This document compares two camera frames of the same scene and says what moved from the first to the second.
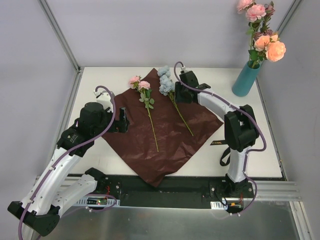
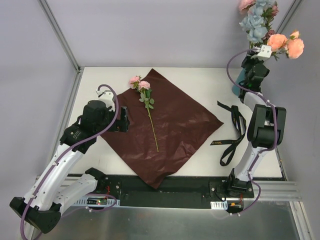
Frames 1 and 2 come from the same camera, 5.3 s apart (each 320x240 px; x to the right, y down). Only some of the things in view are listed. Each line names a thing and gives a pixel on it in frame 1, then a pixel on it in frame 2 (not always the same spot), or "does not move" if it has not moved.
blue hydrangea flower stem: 167,87 → 253,24
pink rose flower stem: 143,87 does not move
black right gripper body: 180,92 → 249,62
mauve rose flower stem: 266,31 → 277,43
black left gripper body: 120,121 does not move
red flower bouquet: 165,133 does not move
